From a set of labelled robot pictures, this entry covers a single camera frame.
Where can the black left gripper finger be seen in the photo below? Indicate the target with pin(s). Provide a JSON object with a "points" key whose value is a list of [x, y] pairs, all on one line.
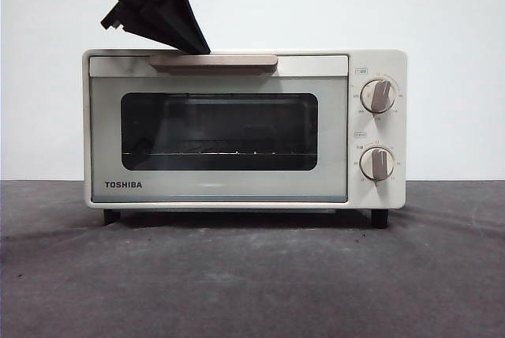
{"points": [[177, 6], [158, 30]]}

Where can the cream timer knob beige grip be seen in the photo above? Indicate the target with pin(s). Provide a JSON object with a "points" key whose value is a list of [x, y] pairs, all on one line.
{"points": [[377, 163]]}

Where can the cream temperature knob beige grip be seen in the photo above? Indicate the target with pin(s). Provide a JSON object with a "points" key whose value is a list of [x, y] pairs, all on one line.
{"points": [[378, 96]]}

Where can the cream Toshiba toaster oven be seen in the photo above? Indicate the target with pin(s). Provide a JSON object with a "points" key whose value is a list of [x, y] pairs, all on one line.
{"points": [[378, 61]]}

